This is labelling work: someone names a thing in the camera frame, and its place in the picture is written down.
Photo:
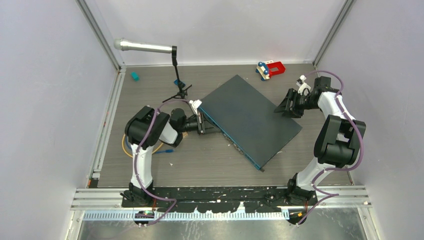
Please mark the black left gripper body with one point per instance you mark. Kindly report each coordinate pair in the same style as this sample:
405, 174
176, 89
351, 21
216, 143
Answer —
200, 121

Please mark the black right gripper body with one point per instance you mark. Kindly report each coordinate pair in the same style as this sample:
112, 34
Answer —
300, 103

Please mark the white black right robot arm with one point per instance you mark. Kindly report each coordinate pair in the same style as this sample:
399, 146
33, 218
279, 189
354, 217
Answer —
339, 142

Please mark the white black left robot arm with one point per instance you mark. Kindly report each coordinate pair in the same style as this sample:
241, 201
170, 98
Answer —
143, 131

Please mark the black microphone tripod stand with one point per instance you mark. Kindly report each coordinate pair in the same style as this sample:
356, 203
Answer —
181, 94

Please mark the red blue toy truck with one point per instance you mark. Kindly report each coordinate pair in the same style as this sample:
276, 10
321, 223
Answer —
268, 69

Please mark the teal toy block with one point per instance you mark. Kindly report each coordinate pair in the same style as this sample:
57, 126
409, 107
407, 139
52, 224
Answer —
135, 76

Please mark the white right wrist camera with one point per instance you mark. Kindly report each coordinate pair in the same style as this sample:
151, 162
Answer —
303, 88

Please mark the dark grey network switch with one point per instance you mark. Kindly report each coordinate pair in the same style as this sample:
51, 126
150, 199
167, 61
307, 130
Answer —
247, 119

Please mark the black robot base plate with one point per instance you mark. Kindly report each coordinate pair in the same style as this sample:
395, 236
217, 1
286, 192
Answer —
254, 199

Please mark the aluminium frame rail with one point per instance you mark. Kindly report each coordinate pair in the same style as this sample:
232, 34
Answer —
348, 196

